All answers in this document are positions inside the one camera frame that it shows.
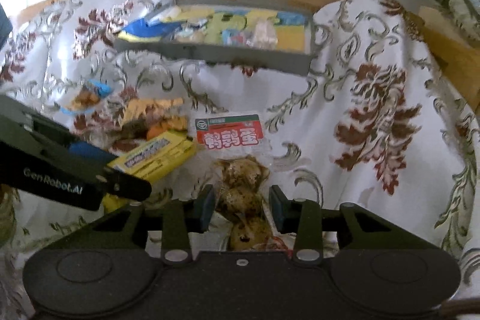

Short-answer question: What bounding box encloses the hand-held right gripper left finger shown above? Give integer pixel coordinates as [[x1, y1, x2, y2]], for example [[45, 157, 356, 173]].
[[45, 184, 216, 266]]

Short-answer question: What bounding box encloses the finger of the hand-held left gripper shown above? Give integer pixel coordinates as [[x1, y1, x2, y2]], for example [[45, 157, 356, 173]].
[[67, 140, 119, 169], [95, 167, 152, 201]]

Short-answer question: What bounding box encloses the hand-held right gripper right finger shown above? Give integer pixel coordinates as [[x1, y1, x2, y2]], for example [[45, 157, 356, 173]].
[[268, 184, 439, 266]]

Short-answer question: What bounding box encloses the yellow snack packet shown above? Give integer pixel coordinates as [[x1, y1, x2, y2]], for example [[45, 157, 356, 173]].
[[103, 130, 197, 212]]

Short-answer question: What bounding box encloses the red label egg packet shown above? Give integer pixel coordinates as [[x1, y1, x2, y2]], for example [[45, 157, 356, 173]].
[[195, 112, 291, 253]]

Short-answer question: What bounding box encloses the blue-edged cookie packet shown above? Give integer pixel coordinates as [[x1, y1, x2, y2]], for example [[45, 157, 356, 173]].
[[62, 79, 113, 115]]

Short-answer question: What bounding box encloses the orange-brown fried snack packet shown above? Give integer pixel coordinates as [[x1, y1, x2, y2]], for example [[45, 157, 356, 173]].
[[112, 98, 188, 141]]

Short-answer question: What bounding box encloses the grey shallow tray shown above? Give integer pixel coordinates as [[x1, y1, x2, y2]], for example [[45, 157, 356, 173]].
[[112, 0, 317, 76]]

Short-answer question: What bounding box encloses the clear bread packet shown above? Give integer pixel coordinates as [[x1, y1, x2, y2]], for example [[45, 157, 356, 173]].
[[174, 20, 207, 43]]

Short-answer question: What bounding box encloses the blue and white snack packet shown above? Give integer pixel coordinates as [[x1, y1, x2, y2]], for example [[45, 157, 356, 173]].
[[221, 28, 252, 47]]

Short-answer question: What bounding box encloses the floral printed blanket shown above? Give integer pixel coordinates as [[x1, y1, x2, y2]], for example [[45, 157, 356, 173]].
[[0, 0, 480, 320]]

